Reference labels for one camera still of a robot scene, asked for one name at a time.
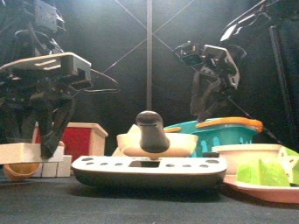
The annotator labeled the red wooden toy box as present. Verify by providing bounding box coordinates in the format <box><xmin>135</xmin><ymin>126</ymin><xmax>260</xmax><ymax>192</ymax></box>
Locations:
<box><xmin>33</xmin><ymin>122</ymin><xmax>109</xmax><ymax>163</ymax></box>

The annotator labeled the white segmented wooden block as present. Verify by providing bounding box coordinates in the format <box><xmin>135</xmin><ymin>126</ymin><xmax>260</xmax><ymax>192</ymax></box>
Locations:
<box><xmin>32</xmin><ymin>154</ymin><xmax>73</xmax><ymax>179</ymax></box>

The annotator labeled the orange toy bowl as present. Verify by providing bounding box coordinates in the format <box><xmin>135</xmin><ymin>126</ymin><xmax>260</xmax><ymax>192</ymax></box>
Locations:
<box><xmin>2</xmin><ymin>162</ymin><xmax>43</xmax><ymax>183</ymax></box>

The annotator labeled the black slanted stand pole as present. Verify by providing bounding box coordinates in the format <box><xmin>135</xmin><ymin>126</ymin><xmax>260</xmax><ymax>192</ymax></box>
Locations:
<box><xmin>267</xmin><ymin>25</ymin><xmax>297</xmax><ymax>147</ymax></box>

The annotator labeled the white toy cup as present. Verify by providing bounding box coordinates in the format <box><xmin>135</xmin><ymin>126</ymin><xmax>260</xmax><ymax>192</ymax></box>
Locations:
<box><xmin>211</xmin><ymin>143</ymin><xmax>284</xmax><ymax>177</ymax></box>

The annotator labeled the green toy wedge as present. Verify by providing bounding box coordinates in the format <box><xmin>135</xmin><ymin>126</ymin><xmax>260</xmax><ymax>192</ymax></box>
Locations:
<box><xmin>235</xmin><ymin>157</ymin><xmax>292</xmax><ymax>187</ymax></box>

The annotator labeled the white green dotted toy piece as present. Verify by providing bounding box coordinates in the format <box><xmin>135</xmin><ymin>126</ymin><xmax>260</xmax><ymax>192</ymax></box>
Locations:
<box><xmin>276</xmin><ymin>146</ymin><xmax>299</xmax><ymax>186</ymax></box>

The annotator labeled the pink toy plate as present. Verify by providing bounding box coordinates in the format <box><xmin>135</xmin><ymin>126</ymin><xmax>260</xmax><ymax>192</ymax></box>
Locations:
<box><xmin>223</xmin><ymin>174</ymin><xmax>299</xmax><ymax>205</ymax></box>

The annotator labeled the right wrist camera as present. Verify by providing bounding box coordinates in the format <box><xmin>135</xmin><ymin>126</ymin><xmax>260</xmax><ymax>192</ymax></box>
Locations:
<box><xmin>172</xmin><ymin>41</ymin><xmax>205</xmax><ymax>67</ymax></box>

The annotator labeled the teal basket with orange handle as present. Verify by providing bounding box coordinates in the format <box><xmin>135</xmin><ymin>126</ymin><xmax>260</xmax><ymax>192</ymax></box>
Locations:
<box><xmin>163</xmin><ymin>116</ymin><xmax>265</xmax><ymax>158</ymax></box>

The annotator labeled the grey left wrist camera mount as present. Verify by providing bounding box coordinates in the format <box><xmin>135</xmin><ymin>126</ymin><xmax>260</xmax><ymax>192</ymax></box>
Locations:
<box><xmin>0</xmin><ymin>52</ymin><xmax>93</xmax><ymax>82</ymax></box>

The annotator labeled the grey vertical frame pole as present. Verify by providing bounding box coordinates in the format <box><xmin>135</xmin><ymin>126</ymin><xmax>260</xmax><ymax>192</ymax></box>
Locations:
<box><xmin>144</xmin><ymin>0</ymin><xmax>155</xmax><ymax>112</ymax></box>

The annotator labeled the cream pan with black handle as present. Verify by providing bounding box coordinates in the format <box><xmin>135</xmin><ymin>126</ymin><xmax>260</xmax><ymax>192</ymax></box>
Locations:
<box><xmin>116</xmin><ymin>109</ymin><xmax>201</xmax><ymax>160</ymax></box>

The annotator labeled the black cable loop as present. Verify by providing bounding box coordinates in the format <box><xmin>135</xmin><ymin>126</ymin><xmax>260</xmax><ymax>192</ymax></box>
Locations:
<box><xmin>69</xmin><ymin>68</ymin><xmax>121</xmax><ymax>95</ymax></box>

